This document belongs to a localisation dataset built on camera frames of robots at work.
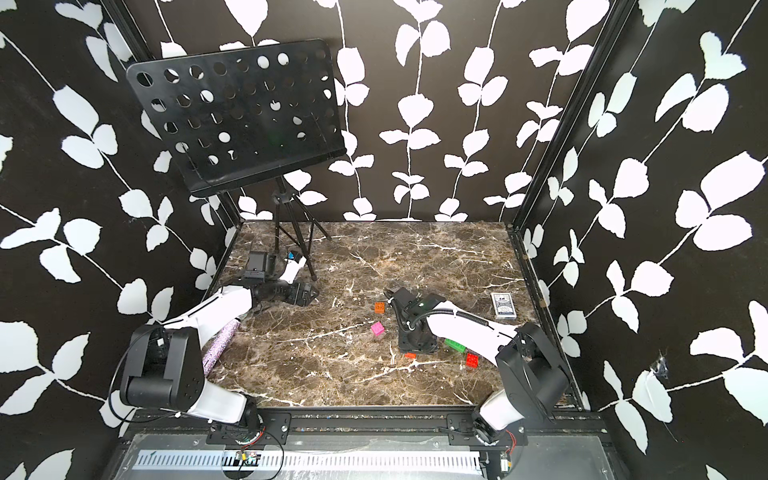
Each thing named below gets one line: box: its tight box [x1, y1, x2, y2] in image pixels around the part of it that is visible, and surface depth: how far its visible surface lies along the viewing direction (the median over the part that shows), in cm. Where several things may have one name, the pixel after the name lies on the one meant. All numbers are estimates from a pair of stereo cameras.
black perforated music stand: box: [126, 38, 347, 281], surface depth 63 cm
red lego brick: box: [466, 353, 479, 369], surface depth 86 cm
